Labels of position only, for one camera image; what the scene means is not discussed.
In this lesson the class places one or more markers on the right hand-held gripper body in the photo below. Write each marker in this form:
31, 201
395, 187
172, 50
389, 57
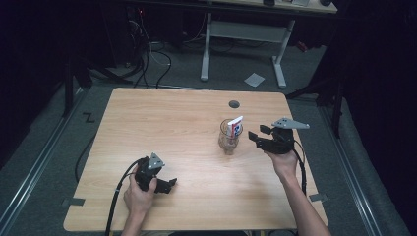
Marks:
282, 141

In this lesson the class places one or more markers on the person's right hand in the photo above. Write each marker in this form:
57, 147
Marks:
285, 164

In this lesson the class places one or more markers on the metal floor rail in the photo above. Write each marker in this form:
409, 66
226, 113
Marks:
39, 157
352, 170

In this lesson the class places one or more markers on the white-legged wooden desk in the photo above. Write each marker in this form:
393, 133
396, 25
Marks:
246, 31

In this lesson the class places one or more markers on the black tripod stand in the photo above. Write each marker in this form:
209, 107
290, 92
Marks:
336, 105

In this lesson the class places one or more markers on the person's left hand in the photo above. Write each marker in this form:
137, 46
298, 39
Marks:
139, 198

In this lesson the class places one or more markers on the clear glass cup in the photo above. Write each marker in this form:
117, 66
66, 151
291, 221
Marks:
227, 142

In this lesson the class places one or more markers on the grey tape strip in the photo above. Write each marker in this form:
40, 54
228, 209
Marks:
318, 197
74, 202

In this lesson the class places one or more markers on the black stand post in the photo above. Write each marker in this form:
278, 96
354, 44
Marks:
68, 88

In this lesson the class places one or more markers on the small red object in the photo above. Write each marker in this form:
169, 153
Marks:
302, 46

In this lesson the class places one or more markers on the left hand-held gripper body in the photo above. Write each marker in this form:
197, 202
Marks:
146, 175

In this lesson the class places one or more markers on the white toothpaste tube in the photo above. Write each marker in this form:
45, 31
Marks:
235, 126

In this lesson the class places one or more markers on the grey table grommet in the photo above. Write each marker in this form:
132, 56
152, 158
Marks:
234, 104

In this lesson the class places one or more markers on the grey paper sheet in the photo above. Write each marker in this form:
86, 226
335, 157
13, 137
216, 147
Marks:
254, 80

